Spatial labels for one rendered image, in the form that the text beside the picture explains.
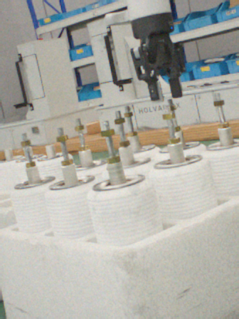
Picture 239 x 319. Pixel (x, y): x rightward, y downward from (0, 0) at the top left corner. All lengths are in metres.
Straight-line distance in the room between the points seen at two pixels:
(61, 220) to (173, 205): 0.17
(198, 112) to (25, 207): 2.32
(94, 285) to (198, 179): 0.22
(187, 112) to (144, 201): 2.49
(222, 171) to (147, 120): 2.52
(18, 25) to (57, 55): 4.57
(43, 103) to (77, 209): 3.32
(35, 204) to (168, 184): 0.24
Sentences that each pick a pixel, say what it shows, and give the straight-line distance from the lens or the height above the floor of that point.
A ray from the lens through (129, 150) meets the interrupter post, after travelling 0.99.
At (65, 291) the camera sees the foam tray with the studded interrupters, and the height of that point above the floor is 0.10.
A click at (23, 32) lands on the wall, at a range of 8.85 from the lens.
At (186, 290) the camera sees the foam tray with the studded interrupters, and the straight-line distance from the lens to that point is 0.83.
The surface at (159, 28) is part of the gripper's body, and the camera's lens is 1.04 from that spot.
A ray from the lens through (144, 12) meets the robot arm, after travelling 1.04.
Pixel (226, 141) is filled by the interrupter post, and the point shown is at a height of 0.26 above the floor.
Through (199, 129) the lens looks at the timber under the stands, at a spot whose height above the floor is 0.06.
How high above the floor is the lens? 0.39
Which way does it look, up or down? 9 degrees down
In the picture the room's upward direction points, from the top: 12 degrees counter-clockwise
